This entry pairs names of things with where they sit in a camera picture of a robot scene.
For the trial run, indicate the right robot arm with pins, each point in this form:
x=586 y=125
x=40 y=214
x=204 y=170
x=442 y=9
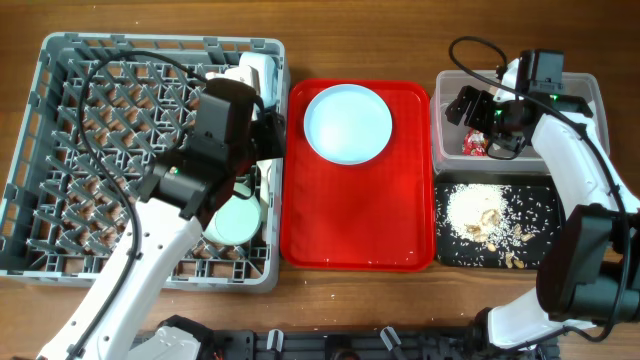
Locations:
x=590 y=276

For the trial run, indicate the clear plastic bin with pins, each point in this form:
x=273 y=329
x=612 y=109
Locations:
x=447 y=139

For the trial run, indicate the small blue food bowl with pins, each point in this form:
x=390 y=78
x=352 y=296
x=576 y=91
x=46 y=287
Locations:
x=265 y=68

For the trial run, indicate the light blue plate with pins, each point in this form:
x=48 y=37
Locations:
x=348 y=124

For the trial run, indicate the red candy wrapper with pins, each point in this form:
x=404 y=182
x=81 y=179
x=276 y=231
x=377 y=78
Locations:
x=474 y=143

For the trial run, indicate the black waste tray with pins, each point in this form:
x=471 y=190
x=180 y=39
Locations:
x=545 y=250

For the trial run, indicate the grey dishwasher rack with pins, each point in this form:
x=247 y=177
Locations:
x=101 y=107

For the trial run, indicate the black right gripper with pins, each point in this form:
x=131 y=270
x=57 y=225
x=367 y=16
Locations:
x=475 y=119

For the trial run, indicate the white plastic spoon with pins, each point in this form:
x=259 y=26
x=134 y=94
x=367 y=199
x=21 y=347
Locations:
x=265 y=171

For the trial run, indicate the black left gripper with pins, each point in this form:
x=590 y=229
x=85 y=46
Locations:
x=271 y=125

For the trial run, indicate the light green bowl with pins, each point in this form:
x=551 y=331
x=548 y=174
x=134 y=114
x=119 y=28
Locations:
x=237 y=221

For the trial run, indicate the red plastic tray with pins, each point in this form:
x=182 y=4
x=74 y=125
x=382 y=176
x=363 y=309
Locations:
x=376 y=216

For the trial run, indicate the spilled rice and nuts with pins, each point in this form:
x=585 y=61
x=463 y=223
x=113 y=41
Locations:
x=482 y=215

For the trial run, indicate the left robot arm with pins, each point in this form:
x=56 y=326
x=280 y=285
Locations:
x=188 y=193

